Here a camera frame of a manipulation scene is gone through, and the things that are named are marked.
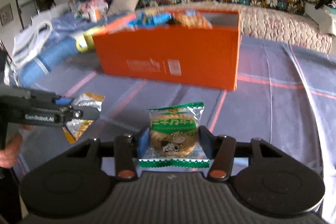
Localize green cookie packet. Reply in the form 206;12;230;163
138;102;210;169

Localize yellow silver snack bag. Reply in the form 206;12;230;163
63;93;105;144

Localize orange cardboard box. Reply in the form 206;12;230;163
93;9;242;90

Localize colourful blue snack packet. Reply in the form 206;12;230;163
127;12;173;29

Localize brown cookie bag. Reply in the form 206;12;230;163
173;10;212;29

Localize person's left hand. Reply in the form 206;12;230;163
0;125;33;168

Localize white folded papers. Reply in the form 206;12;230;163
12;20;53;68

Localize blue rolled mat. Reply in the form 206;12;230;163
18;36;78;88

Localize blue plaid tablecloth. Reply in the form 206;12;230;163
12;35;336;224

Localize yellow green tape roll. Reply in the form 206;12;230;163
72;27;102;52

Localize beige quilted sofa cover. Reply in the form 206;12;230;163
237;5;333;54

